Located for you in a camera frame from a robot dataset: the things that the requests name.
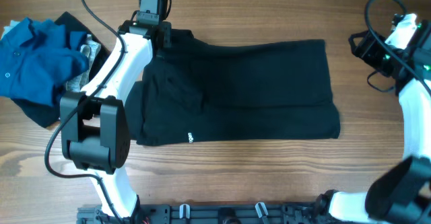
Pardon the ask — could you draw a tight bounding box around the black polo shirt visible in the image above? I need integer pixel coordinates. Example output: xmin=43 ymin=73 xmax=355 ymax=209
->
xmin=125 ymin=30 xmax=341 ymax=146

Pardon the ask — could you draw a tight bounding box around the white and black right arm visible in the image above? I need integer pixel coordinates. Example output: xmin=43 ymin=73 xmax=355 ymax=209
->
xmin=313 ymin=13 xmax=430 ymax=223

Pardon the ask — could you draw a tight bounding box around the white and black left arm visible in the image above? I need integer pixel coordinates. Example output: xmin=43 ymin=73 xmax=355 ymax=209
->
xmin=60 ymin=21 xmax=172 ymax=223

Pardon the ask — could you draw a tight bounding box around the grey patterned garment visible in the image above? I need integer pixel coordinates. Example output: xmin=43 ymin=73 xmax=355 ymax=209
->
xmin=65 ymin=34 xmax=102 ymax=92

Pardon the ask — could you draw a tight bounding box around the blue polo shirt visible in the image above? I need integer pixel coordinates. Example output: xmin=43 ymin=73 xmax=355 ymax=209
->
xmin=1 ymin=17 xmax=87 ymax=106

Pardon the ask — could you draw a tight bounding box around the black shirt in pile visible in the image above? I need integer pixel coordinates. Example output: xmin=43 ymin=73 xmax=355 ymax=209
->
xmin=12 ymin=11 xmax=110 ymax=128

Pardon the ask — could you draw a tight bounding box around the white garment under pile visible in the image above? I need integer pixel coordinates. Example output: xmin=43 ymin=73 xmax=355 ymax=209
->
xmin=1 ymin=20 xmax=21 ymax=39

